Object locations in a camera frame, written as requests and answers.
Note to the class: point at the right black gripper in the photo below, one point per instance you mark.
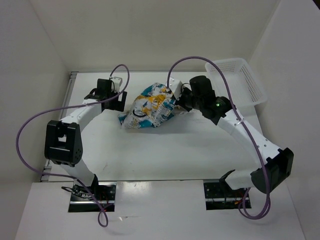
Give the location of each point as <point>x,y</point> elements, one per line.
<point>179,102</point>

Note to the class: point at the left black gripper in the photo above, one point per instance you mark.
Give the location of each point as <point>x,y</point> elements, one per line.
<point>118,105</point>

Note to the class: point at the colourful printed shorts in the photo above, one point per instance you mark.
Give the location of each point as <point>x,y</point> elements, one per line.
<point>154,106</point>

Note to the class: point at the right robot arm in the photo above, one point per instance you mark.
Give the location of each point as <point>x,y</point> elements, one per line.
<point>272,165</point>

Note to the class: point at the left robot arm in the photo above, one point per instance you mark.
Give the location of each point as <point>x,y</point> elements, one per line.
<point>70,156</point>

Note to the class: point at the white plastic basket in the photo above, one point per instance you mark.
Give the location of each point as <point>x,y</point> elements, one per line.
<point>246,89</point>

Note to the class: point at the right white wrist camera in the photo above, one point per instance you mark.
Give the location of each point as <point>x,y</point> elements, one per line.
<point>175,88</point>

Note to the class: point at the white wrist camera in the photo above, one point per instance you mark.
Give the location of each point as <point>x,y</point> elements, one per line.
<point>175,88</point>
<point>116,83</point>

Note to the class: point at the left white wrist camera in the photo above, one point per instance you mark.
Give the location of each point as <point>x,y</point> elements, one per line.
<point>116,83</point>

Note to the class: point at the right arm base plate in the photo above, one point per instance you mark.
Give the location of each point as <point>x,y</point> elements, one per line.
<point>217,199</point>

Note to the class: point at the aluminium table edge rail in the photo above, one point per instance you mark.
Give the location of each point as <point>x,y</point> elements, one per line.
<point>59,139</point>

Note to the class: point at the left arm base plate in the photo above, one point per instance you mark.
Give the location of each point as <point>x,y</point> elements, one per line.
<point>82,202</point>

